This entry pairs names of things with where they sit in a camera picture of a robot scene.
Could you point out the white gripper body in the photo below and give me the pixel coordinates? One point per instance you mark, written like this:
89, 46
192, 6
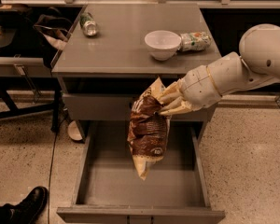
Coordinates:
197, 88

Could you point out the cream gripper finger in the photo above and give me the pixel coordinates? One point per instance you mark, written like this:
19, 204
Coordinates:
172, 94
177, 106

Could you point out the brown chip bag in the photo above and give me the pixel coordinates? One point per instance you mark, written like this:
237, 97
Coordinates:
148, 131

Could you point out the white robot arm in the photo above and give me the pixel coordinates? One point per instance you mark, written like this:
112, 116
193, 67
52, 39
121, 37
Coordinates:
255, 65

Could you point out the grey drawer cabinet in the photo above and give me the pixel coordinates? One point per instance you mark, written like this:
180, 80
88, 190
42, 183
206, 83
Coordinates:
117, 61

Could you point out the closed grey top drawer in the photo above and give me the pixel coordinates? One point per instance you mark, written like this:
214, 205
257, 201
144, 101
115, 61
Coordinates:
98, 106

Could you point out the open grey middle drawer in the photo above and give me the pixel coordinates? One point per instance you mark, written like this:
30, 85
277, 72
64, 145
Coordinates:
109, 190

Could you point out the white ceramic bowl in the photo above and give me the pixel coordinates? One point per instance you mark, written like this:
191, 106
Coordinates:
162, 45

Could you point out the round tan floor disc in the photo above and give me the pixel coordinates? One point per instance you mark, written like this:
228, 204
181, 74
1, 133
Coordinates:
73, 131

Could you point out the green soda can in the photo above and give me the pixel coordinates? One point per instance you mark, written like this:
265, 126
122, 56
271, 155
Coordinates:
88, 24

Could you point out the black side table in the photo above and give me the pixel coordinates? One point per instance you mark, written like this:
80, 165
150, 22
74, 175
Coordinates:
26, 82

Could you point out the black leather shoe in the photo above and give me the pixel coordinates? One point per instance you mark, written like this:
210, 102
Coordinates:
29, 209

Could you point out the dark bag with straps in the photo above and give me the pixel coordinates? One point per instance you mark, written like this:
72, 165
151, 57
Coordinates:
53, 29

